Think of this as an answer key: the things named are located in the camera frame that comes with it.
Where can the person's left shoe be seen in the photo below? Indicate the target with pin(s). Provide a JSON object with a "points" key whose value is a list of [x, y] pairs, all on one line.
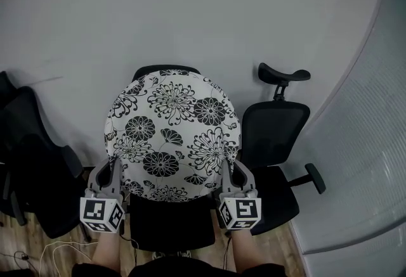
{"points": [[158, 255]]}

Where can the person's black shirt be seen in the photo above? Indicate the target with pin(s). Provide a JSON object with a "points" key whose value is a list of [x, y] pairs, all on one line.
{"points": [[171, 269]]}

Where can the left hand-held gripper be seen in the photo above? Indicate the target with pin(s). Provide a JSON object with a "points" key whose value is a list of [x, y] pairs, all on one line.
{"points": [[101, 210]]}

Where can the black chair with tilted headrest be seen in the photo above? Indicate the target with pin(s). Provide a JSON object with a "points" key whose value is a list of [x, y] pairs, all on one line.
{"points": [[272, 133]]}

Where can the round floral white cushion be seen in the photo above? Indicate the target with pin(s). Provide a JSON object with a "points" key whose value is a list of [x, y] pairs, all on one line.
{"points": [[172, 136]]}

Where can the person's right shoe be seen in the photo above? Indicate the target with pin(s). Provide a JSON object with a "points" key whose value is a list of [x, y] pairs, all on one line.
{"points": [[185, 253]]}

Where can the person's shoe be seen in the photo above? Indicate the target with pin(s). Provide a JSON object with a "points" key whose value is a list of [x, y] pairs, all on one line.
{"points": [[185, 253], [158, 255]]}

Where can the person's left forearm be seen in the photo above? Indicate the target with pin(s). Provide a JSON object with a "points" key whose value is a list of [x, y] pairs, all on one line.
{"points": [[106, 252]]}

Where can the person's right forearm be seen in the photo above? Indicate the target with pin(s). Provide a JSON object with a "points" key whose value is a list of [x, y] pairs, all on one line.
{"points": [[245, 250]]}

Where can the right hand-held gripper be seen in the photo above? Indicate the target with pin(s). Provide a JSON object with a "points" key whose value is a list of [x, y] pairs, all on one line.
{"points": [[247, 210]]}

